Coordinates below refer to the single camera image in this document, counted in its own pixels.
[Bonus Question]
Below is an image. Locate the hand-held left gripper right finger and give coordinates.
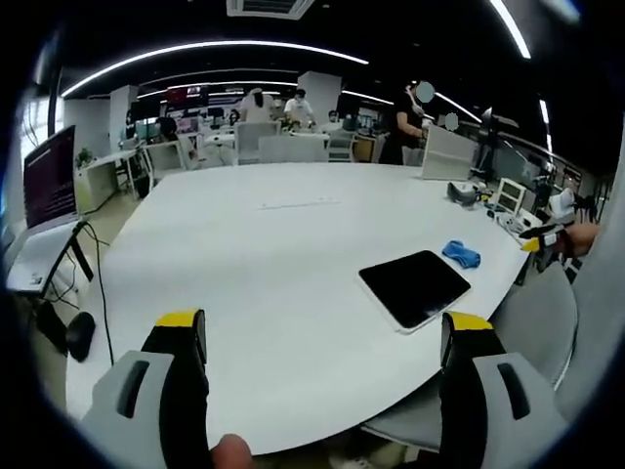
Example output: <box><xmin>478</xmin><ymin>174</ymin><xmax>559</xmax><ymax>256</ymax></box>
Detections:
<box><xmin>437</xmin><ymin>310</ymin><xmax>571</xmax><ymax>469</ymax></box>

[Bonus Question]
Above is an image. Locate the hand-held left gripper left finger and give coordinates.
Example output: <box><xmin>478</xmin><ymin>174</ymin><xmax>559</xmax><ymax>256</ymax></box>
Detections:
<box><xmin>80</xmin><ymin>307</ymin><xmax>212</xmax><ymax>469</ymax></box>

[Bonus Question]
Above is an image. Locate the blue cleaning cloth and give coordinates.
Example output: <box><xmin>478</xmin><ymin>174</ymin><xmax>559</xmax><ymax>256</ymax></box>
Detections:
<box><xmin>440</xmin><ymin>238</ymin><xmax>482</xmax><ymax>270</ymax></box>

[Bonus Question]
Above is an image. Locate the black mirror with white frame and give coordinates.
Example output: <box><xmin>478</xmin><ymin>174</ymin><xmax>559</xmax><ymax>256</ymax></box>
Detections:
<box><xmin>357</xmin><ymin>249</ymin><xmax>474</xmax><ymax>336</ymax></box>

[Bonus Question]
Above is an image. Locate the person's left hand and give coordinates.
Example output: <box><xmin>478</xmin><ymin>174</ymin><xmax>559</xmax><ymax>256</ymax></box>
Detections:
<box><xmin>210</xmin><ymin>433</ymin><xmax>256</xmax><ymax>469</ymax></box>

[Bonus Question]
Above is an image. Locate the white framed box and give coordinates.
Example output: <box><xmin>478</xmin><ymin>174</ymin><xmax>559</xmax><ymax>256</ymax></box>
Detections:
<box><xmin>493</xmin><ymin>177</ymin><xmax>527</xmax><ymax>215</ymax></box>

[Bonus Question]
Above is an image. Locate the grey office chair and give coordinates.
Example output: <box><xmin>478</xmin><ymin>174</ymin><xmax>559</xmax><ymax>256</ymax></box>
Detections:
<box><xmin>359</xmin><ymin>263</ymin><xmax>580</xmax><ymax>453</ymax></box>

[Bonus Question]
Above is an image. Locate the dark headset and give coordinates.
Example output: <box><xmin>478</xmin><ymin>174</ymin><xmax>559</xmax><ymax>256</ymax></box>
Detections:
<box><xmin>446</xmin><ymin>181</ymin><xmax>482</xmax><ymax>211</ymax></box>

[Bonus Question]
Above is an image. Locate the black laptop stand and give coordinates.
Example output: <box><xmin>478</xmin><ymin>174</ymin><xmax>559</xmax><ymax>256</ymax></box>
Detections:
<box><xmin>46</xmin><ymin>220</ymin><xmax>95</xmax><ymax>299</ymax></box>

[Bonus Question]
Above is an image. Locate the straight ceiling light strip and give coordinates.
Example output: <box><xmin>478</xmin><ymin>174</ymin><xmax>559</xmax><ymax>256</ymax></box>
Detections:
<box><xmin>489</xmin><ymin>0</ymin><xmax>533</xmax><ymax>61</ymax></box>

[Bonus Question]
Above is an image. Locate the white side desk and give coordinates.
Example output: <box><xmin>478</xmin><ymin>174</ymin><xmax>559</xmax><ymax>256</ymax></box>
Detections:
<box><xmin>73</xmin><ymin>148</ymin><xmax>144</xmax><ymax>215</ymax></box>

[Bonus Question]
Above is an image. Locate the laptop with dark screen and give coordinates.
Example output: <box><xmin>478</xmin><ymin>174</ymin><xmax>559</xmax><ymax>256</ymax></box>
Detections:
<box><xmin>3</xmin><ymin>124</ymin><xmax>80</xmax><ymax>294</ymax></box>

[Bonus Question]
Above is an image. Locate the white mesh office chair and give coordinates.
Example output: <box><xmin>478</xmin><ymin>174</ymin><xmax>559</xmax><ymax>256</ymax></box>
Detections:
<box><xmin>257</xmin><ymin>133</ymin><xmax>329</xmax><ymax>165</ymax></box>
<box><xmin>232</xmin><ymin>120</ymin><xmax>283</xmax><ymax>166</ymax></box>

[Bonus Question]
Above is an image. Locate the long curved ceiling light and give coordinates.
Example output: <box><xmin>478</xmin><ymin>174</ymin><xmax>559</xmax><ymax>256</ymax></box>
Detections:
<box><xmin>61</xmin><ymin>40</ymin><xmax>371</xmax><ymax>98</ymax></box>

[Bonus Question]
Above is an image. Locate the ceiling air vent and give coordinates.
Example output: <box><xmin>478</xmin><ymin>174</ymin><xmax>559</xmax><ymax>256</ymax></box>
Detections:
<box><xmin>225</xmin><ymin>0</ymin><xmax>316</xmax><ymax>20</ymax></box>

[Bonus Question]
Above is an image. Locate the black cable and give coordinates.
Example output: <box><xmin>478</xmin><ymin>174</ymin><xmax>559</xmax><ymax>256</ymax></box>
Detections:
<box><xmin>72</xmin><ymin>222</ymin><xmax>116</xmax><ymax>368</ymax></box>

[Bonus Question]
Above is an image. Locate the wall screen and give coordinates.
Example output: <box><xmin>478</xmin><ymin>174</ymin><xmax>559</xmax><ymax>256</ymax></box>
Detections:
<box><xmin>164</xmin><ymin>84</ymin><xmax>210</xmax><ymax>111</ymax></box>

